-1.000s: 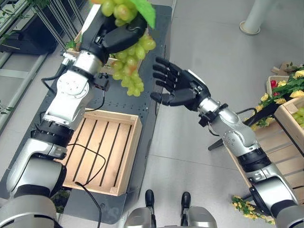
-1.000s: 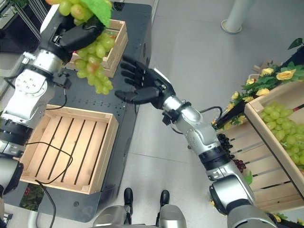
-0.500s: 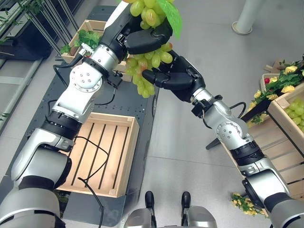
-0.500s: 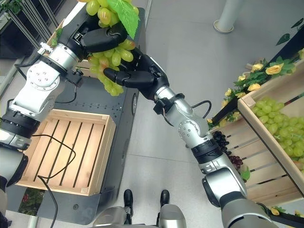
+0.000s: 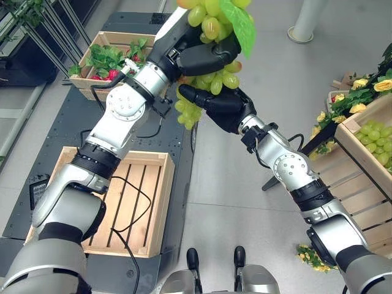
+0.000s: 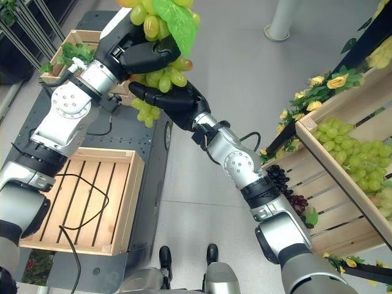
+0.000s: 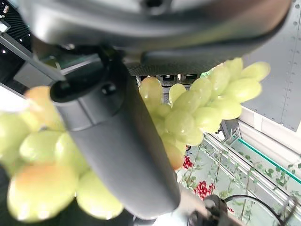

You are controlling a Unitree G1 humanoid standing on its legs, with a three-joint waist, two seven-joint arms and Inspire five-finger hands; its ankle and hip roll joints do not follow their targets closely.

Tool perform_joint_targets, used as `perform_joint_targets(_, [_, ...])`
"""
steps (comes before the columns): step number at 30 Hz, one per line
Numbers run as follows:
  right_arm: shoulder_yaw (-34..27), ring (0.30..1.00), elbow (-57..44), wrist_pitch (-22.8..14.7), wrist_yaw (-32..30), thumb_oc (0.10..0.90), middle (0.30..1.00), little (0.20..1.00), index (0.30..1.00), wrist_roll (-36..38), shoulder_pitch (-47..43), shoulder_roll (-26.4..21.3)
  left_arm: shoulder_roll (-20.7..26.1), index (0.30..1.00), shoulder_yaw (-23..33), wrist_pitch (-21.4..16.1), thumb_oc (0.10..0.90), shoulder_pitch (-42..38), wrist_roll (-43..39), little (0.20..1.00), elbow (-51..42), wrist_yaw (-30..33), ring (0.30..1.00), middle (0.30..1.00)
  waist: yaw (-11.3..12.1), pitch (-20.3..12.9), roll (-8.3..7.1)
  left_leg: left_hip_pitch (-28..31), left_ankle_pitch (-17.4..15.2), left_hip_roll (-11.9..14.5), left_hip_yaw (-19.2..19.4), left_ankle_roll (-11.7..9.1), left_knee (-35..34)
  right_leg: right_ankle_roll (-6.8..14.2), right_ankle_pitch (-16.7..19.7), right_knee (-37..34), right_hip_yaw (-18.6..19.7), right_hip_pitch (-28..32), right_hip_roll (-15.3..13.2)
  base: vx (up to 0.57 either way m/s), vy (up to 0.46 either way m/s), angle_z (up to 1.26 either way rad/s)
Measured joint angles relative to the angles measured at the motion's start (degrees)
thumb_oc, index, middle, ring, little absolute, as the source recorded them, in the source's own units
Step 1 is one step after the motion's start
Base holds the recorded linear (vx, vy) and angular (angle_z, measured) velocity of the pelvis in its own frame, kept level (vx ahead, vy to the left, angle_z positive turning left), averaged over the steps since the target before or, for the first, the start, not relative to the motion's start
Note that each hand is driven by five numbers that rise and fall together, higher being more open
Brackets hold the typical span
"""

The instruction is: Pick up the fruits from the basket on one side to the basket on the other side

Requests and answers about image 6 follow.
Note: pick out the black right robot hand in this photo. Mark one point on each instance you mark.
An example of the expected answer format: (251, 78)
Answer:
(177, 102)

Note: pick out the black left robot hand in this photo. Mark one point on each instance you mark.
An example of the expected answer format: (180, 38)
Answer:
(137, 58)

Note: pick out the green grape bunch with leaf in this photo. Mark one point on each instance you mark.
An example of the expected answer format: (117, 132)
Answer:
(171, 21)

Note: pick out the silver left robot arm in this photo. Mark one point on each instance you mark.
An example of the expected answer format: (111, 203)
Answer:
(67, 113)

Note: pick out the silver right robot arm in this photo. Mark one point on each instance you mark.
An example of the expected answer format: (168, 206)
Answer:
(275, 226)

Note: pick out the small black clamp device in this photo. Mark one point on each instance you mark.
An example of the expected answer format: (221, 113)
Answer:
(111, 102)

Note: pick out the black wheeled cart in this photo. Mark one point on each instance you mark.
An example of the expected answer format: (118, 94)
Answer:
(144, 147)

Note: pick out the wooden crate with leafy fruit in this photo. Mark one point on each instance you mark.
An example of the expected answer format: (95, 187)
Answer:
(79, 38)

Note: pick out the green leafy fruit bunch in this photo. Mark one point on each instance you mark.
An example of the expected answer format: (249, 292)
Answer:
(75, 52)

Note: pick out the dark purple grape bunch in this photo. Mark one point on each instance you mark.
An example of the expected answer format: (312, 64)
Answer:
(277, 177)

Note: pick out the white round pillar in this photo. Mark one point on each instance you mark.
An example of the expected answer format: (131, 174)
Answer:
(283, 18)

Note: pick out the empty slatted wooden crate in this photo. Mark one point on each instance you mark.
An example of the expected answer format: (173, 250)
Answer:
(88, 211)

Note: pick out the yellow rose leaf garland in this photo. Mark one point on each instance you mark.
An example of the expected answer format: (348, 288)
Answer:
(324, 88)

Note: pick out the robot left leg and foot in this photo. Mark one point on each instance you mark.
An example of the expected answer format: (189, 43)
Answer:
(165, 257)

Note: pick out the robot leg and foot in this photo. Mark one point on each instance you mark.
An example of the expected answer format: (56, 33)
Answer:
(220, 278)
(165, 257)

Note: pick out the wooden crate holding green grapes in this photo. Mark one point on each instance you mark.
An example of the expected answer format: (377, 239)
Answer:
(324, 159)

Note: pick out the robot right leg and foot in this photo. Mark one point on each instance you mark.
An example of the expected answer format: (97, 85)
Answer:
(220, 278)

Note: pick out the green grape pile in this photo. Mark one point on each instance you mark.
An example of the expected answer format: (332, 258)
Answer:
(361, 159)

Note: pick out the wooden crate holding purple grapes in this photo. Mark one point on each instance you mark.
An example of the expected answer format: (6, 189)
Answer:
(337, 214)

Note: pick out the red flower plant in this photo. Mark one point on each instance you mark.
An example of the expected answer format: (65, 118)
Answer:
(38, 266)

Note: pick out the yellow flower garland on bar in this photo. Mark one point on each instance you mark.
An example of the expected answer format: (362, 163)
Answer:
(352, 263)

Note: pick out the black shelf frame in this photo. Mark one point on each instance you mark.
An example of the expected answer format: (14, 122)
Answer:
(367, 39)

